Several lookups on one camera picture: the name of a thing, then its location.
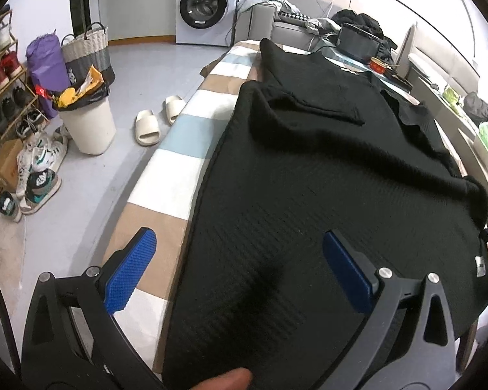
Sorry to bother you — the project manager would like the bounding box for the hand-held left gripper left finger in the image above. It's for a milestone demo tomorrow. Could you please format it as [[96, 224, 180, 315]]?
[[21, 227, 165, 390]]

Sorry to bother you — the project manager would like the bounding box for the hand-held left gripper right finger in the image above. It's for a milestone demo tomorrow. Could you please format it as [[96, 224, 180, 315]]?
[[313, 229, 456, 390]]

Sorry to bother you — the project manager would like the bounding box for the black knit sweater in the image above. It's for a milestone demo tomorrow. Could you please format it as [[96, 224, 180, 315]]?
[[163, 38, 488, 390]]

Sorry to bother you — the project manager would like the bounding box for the person's left hand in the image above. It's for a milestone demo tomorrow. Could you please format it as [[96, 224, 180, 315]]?
[[195, 368, 253, 390]]

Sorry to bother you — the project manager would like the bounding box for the dark grey bag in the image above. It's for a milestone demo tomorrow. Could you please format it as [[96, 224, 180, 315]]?
[[464, 91, 488, 125]]

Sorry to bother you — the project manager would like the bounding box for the cream slipper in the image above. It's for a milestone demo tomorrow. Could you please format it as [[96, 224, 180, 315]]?
[[165, 95, 186, 124], [135, 110, 161, 146]]

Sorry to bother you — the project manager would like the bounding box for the checked bed blanket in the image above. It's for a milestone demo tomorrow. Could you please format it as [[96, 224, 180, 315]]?
[[102, 40, 488, 378]]

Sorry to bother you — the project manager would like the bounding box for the white green sneaker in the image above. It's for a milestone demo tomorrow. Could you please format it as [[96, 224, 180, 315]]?
[[15, 134, 68, 198]]

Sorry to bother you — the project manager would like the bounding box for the white trash bin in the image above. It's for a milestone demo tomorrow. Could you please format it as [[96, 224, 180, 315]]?
[[52, 67, 118, 156]]

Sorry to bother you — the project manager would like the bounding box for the light green snack bag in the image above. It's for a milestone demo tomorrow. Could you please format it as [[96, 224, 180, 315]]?
[[442, 84, 465, 111]]

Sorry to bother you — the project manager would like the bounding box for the cardboard box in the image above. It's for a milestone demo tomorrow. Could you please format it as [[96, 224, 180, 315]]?
[[0, 140, 24, 191]]

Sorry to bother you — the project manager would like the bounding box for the metal shoe rack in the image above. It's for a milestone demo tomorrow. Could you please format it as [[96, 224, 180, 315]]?
[[0, 8, 49, 171]]

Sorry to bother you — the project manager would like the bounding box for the woven laundry basket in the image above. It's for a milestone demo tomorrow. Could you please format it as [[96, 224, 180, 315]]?
[[61, 22, 116, 86]]

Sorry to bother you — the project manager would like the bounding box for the purple bag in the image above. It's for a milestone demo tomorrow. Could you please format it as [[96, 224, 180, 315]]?
[[25, 32, 68, 118]]

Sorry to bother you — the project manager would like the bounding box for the black case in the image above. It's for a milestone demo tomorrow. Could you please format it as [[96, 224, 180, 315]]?
[[335, 22, 381, 63]]

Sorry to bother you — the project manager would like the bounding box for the red sneaker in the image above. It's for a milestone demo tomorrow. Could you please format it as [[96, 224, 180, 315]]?
[[0, 51, 24, 88]]

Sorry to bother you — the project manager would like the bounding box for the grey sofa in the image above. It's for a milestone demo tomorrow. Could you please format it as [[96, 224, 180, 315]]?
[[248, 2, 338, 53]]

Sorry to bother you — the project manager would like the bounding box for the black jacket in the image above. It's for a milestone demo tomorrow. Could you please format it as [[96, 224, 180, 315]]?
[[332, 8, 398, 63]]

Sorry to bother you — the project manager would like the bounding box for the white base cabinet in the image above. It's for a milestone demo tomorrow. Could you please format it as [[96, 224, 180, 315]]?
[[98, 0, 180, 45]]

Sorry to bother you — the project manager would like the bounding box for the white washing machine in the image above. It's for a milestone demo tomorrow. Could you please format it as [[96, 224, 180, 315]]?
[[175, 0, 245, 46]]

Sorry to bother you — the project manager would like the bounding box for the light blue cloth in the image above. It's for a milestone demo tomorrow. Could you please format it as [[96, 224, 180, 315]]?
[[238, 0, 285, 14]]

